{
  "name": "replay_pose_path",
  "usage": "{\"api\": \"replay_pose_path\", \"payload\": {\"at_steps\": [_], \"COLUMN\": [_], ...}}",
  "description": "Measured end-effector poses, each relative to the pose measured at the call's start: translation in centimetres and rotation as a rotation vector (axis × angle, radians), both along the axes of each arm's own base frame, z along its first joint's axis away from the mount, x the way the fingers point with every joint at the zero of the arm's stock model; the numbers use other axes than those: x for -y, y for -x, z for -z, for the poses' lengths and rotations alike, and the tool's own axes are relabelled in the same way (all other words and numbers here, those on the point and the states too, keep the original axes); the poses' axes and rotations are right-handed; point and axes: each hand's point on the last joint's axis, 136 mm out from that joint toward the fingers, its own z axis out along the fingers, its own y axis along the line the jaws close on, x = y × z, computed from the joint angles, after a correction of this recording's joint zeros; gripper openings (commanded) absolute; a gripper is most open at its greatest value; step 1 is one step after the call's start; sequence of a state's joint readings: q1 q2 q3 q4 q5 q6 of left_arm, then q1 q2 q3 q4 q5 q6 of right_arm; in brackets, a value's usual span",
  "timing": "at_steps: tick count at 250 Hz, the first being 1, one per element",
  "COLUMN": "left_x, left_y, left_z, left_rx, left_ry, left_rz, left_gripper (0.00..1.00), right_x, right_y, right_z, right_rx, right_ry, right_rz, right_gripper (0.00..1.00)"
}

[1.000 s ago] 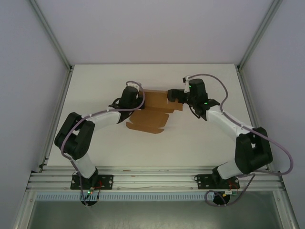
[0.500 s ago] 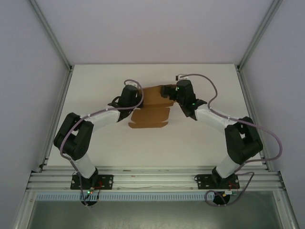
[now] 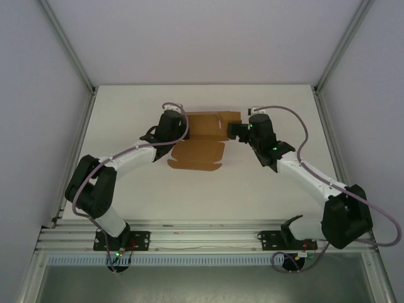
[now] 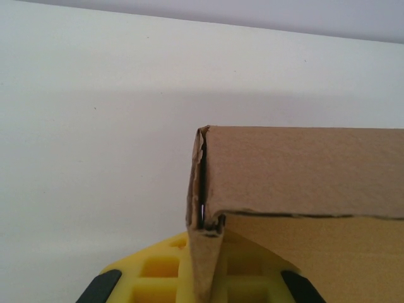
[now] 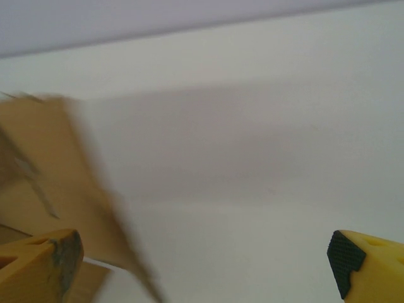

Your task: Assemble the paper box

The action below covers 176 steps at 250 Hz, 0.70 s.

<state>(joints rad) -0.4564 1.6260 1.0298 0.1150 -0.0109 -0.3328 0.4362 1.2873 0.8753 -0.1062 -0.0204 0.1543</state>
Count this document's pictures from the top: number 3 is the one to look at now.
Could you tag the aluminium table side rail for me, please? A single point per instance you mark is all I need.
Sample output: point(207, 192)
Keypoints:
point(331, 139)
point(80, 126)

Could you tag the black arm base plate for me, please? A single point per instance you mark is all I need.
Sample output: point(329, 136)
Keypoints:
point(142, 240)
point(268, 240)

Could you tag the brown cardboard box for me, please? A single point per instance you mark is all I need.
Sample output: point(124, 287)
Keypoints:
point(202, 129)

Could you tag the aluminium mounting rail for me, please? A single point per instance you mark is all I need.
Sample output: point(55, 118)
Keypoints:
point(205, 235)

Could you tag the aluminium frame post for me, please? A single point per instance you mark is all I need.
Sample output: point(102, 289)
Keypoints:
point(342, 47)
point(67, 47)

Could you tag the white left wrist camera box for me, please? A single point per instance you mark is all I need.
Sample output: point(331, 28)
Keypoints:
point(172, 107)

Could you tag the small circuit board with LED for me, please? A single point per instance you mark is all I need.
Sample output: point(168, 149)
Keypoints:
point(307, 254)
point(119, 253)

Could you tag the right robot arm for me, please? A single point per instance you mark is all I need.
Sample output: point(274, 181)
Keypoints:
point(344, 217)

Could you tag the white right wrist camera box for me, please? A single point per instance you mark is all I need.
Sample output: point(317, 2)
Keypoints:
point(254, 110)

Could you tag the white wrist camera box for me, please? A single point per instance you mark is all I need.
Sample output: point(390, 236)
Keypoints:
point(254, 110)
point(172, 107)

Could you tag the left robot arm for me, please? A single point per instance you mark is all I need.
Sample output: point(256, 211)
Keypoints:
point(94, 192)

